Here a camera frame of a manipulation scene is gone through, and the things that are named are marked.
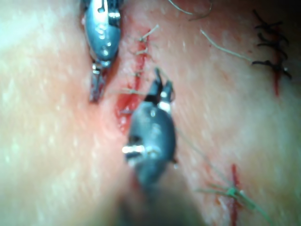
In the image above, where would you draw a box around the right arm needle driver jaw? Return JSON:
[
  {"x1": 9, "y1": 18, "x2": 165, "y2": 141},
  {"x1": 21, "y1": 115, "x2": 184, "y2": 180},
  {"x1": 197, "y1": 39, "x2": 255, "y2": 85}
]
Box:
[
  {"x1": 146, "y1": 67, "x2": 164, "y2": 101},
  {"x1": 160, "y1": 81, "x2": 174, "y2": 104}
]

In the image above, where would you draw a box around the left arm needle driver jaw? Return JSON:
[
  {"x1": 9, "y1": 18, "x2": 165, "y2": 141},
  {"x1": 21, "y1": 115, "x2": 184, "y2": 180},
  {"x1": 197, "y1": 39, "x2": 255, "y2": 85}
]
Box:
[
  {"x1": 97, "y1": 70, "x2": 107, "y2": 103},
  {"x1": 89, "y1": 67, "x2": 100, "y2": 102}
]

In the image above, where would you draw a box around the right arm needle driver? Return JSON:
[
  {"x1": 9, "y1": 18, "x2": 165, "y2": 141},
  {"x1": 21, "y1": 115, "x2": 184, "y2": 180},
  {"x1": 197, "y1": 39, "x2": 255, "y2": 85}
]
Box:
[{"x1": 121, "y1": 94, "x2": 177, "y2": 188}]

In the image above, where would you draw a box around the left arm needle driver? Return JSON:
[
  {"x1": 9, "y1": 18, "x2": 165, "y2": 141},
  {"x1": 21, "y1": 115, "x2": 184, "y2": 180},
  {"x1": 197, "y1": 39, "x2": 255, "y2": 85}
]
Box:
[{"x1": 81, "y1": 0, "x2": 123, "y2": 69}]

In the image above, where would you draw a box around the blue stitching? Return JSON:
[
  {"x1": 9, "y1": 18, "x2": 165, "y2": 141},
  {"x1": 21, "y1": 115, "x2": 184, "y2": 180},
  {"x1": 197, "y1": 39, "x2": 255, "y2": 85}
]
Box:
[
  {"x1": 112, "y1": 24, "x2": 160, "y2": 116},
  {"x1": 195, "y1": 181, "x2": 276, "y2": 226}
]

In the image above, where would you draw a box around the tissue pad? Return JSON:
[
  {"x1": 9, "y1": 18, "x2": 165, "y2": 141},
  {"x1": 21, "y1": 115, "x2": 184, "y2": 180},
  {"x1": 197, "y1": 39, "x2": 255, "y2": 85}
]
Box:
[{"x1": 0, "y1": 0, "x2": 301, "y2": 226}]

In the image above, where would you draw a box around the blue thread piece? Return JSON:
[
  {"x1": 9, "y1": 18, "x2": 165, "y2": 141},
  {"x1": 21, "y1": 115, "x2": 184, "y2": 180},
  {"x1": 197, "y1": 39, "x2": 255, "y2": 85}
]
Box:
[
  {"x1": 167, "y1": 0, "x2": 214, "y2": 22},
  {"x1": 199, "y1": 29, "x2": 254, "y2": 62}
]

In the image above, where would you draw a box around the black stitching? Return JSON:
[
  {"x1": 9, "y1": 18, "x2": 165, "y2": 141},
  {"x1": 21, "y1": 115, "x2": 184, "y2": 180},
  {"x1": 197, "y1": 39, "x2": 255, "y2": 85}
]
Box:
[{"x1": 251, "y1": 9, "x2": 293, "y2": 80}]

